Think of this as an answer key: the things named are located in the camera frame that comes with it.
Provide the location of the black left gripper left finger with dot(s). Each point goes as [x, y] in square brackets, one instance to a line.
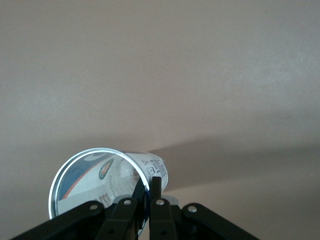
[75, 220]

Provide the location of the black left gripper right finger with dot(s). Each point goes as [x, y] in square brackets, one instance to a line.
[162, 220]

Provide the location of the white blue tennis ball can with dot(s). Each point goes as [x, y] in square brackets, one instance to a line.
[82, 185]

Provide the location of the brown table mat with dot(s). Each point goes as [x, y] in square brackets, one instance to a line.
[160, 75]

